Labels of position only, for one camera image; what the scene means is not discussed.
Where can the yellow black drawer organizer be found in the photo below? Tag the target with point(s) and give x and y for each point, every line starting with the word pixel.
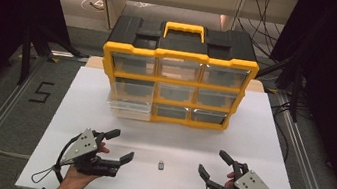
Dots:
pixel 182 46

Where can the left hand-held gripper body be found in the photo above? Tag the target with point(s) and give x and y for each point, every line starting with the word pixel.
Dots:
pixel 82 147

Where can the black metal stand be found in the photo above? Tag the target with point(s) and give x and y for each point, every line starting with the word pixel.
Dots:
pixel 295 93
pixel 26 59

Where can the clear plastic drawer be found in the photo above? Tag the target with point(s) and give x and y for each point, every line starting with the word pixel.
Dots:
pixel 129 106

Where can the person's left hand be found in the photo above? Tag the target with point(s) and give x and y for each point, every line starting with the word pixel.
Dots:
pixel 78 178

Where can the small grey metal part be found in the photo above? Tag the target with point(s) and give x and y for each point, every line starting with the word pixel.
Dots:
pixel 161 166

